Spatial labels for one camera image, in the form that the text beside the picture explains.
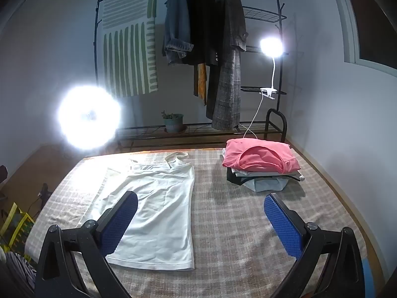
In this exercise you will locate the white folded garment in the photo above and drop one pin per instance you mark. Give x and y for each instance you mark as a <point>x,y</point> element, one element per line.
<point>240,173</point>

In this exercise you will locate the light blue folded garment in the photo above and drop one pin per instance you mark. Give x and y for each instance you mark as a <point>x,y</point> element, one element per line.
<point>263,185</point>

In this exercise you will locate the yellow frame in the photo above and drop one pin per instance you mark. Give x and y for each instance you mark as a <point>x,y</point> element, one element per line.
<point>18,223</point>

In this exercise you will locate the green striped white cloth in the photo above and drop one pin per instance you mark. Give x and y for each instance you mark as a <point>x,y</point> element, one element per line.
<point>130,62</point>

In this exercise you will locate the grey striped cloth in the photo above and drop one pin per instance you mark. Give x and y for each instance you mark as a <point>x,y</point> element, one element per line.
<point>15,264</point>

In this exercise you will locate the black metal clothes rack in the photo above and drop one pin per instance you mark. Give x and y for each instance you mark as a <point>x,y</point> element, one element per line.
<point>201,132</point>

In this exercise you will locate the potted plant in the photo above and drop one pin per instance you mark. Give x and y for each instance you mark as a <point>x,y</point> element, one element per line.
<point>173,123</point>

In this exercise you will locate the blue denim jacket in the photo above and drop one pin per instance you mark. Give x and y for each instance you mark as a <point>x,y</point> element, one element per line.
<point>176,28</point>

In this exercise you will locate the window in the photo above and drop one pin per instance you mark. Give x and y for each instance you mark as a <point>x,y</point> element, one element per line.
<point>372,21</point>

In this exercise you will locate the grey plaid coat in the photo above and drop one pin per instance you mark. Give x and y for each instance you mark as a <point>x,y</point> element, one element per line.
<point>228,83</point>

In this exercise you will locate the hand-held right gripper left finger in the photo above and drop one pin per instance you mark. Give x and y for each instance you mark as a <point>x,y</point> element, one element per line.
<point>119,220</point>

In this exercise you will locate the white clip lamp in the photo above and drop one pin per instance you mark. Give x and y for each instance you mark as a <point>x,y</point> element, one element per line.
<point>271,46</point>

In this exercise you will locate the orange garment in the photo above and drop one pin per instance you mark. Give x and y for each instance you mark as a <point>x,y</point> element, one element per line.
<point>201,80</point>

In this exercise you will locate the bright round studio light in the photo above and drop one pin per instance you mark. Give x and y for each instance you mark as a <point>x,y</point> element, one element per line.
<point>90,116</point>

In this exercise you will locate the black folded garment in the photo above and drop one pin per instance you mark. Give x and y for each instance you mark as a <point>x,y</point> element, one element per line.
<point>231,178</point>

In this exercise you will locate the white tank top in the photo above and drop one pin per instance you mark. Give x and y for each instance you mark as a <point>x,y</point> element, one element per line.
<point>161,198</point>

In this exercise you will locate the black curved metal frame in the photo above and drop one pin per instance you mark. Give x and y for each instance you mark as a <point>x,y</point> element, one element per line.
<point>283,124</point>

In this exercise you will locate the pink folded shirt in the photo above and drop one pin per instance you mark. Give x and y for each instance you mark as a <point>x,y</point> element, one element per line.
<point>263,155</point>

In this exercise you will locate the beige plaid blanket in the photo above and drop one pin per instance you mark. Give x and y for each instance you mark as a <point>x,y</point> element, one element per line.
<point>235,223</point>

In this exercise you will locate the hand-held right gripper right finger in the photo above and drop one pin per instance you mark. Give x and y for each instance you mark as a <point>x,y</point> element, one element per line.
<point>283,223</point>

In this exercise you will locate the black jacket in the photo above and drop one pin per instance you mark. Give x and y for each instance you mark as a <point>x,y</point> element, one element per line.
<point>201,21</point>

